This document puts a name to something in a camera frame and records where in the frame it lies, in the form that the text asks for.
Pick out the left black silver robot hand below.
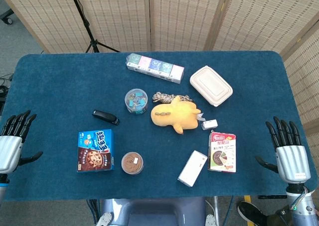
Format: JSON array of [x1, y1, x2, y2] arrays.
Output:
[[0, 110, 43, 174]]

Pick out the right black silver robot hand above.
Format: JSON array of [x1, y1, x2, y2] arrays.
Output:
[[254, 116, 312, 184]]

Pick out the yellow plush toy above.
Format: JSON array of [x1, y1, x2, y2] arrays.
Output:
[[150, 96, 203, 135]]

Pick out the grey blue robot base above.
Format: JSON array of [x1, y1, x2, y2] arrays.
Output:
[[96, 197, 216, 226]]

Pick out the black white shoe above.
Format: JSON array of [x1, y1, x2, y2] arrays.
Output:
[[236, 201, 269, 226]]

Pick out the red green biscuit box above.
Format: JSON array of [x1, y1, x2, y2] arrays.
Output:
[[208, 130, 237, 173]]

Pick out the blue table cloth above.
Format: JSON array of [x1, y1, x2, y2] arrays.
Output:
[[1, 50, 313, 202]]

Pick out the blue chocolate cookie box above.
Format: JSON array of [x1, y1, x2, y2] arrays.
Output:
[[76, 129, 116, 173]]

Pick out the small white box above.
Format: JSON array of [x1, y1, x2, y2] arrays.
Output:
[[201, 119, 218, 131]]

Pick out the long white carton box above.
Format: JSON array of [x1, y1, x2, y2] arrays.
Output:
[[177, 150, 208, 188]]

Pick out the black stapler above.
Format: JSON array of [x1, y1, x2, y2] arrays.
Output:
[[92, 109, 120, 126]]

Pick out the beige lidded lunch box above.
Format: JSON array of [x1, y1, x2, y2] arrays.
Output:
[[189, 65, 234, 108]]

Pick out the clear jar of rubber bands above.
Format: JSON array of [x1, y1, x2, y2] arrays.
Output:
[[121, 151, 145, 175]]

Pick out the clear jar of binder clips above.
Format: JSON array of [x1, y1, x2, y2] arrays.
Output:
[[124, 88, 149, 116]]

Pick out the black tripod stand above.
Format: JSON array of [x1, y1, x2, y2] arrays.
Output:
[[66, 0, 121, 53]]

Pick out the multicolour tissue pack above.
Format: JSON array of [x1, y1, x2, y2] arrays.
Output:
[[126, 53, 185, 84]]

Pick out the bamboo folding screen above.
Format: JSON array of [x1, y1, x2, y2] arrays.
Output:
[[0, 0, 319, 147]]

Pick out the black floor cables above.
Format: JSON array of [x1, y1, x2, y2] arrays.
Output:
[[0, 73, 13, 99]]

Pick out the braided rope bundle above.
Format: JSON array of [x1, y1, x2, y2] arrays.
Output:
[[152, 91, 195, 105]]

